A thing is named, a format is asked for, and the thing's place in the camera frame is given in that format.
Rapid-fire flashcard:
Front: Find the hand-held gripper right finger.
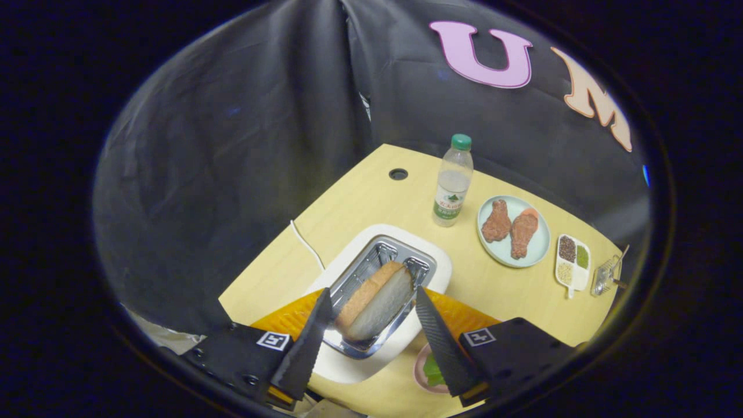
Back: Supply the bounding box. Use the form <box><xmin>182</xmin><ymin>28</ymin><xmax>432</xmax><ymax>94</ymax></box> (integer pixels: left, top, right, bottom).
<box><xmin>414</xmin><ymin>286</ymin><xmax>581</xmax><ymax>408</ymax></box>

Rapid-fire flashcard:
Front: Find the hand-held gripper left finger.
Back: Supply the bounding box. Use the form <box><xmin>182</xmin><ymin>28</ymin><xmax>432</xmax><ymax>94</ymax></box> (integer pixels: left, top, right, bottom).
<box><xmin>183</xmin><ymin>287</ymin><xmax>334</xmax><ymax>412</ymax></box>

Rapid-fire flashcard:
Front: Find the green lettuce leaf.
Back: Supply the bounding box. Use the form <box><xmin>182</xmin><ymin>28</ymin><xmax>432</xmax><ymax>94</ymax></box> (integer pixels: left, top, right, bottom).
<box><xmin>423</xmin><ymin>353</ymin><xmax>446</xmax><ymax>388</ymax></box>

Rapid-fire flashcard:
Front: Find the bread slice with brown crust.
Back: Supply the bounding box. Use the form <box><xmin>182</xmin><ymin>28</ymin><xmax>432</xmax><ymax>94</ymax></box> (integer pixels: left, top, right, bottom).
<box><xmin>335</xmin><ymin>261</ymin><xmax>414</xmax><ymax>342</ymax></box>

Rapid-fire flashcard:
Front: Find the pink plate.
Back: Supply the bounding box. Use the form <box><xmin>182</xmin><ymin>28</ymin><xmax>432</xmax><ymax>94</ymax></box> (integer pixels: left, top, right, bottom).
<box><xmin>413</xmin><ymin>344</ymin><xmax>450</xmax><ymax>395</ymax></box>

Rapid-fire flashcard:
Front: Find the white toaster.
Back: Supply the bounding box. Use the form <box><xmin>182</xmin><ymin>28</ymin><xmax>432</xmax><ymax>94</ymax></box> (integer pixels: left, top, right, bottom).
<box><xmin>306</xmin><ymin>224</ymin><xmax>453</xmax><ymax>385</ymax></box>

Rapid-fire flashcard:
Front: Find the brown meat drumstick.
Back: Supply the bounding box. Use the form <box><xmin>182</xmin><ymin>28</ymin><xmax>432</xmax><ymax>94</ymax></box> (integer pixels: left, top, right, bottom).
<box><xmin>510</xmin><ymin>208</ymin><xmax>539</xmax><ymax>260</ymax></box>
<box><xmin>481</xmin><ymin>199</ymin><xmax>513</xmax><ymax>243</ymax></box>

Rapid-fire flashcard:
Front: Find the person's beige jacket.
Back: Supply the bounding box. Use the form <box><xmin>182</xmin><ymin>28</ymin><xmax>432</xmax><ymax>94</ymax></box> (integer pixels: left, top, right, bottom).
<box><xmin>123</xmin><ymin>307</ymin><xmax>205</xmax><ymax>355</ymax></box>

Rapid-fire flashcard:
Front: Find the pale green plate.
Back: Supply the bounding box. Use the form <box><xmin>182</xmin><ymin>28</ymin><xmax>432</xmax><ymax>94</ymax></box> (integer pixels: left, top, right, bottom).
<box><xmin>477</xmin><ymin>195</ymin><xmax>551</xmax><ymax>268</ymax></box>

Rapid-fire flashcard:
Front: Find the white divided seasoning tray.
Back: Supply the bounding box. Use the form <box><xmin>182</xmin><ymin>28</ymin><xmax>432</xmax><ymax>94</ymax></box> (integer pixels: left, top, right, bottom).
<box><xmin>555</xmin><ymin>233</ymin><xmax>591</xmax><ymax>300</ymax></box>

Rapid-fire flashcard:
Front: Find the clear water bottle green cap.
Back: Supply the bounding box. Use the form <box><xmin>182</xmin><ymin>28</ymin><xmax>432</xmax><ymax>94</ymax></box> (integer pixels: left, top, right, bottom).
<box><xmin>432</xmin><ymin>134</ymin><xmax>474</xmax><ymax>228</ymax></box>

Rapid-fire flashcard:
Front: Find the white toaster cable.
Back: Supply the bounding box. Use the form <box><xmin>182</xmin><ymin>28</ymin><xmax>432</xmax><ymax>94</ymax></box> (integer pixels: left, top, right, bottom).
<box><xmin>290</xmin><ymin>219</ymin><xmax>326</xmax><ymax>272</ymax></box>

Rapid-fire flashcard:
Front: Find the metal wire utensil rack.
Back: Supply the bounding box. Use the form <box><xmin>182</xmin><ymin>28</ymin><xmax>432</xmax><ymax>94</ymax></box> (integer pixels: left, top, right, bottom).
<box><xmin>591</xmin><ymin>255</ymin><xmax>622</xmax><ymax>297</ymax></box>

